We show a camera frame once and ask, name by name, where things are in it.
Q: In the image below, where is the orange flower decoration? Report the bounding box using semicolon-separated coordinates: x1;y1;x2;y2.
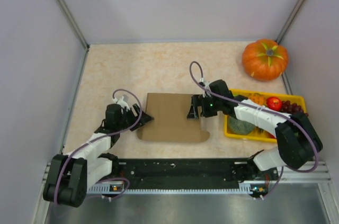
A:
248;93;266;105

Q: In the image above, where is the orange pumpkin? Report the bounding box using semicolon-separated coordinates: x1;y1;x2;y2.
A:
242;39;289;81

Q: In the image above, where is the yellow plastic tray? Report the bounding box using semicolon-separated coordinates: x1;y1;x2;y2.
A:
224;89;307;143

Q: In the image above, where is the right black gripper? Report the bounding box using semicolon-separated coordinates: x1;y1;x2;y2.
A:
187;94;222;119

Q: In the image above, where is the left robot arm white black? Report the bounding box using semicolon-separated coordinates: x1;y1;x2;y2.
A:
43;104;154;208

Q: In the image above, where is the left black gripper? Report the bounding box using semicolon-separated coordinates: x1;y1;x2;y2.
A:
117;104;154;131

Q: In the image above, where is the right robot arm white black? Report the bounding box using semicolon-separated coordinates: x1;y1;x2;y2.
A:
187;79;323;180

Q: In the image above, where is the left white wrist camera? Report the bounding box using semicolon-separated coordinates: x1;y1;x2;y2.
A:
112;95;130;110

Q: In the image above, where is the aluminium frame beam front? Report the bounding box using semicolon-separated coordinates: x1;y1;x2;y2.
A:
42;160;332;195

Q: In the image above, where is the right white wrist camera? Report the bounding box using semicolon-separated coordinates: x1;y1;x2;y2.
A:
199;77;210;88

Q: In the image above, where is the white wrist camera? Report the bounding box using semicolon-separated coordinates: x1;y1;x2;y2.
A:
199;77;210;88
112;95;130;110

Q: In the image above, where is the right corner aluminium post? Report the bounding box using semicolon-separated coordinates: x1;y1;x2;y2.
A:
275;0;307;44

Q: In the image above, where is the purple grape bunch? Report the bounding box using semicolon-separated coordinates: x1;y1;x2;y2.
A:
279;101;308;116

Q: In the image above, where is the brown cardboard box sheet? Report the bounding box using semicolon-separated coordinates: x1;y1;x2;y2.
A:
137;93;210;144

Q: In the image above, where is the corner aluminium post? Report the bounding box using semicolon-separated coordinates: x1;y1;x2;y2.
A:
56;0;90;51
275;0;307;44

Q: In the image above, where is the purple cable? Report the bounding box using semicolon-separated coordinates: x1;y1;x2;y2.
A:
189;61;320;200
53;88;145;206

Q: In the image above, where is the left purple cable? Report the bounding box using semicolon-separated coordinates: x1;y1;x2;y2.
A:
53;88;145;206

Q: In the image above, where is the red apple upper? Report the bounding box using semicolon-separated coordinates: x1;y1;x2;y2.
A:
266;96;282;111

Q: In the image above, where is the green melon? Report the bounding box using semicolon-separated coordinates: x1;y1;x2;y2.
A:
228;117;255;135

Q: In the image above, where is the left corner aluminium post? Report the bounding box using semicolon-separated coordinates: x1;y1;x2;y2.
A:
56;0;90;51

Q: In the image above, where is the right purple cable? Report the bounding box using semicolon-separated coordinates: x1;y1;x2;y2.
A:
189;61;320;200

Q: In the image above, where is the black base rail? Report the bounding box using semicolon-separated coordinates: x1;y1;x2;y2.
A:
102;158;278;190

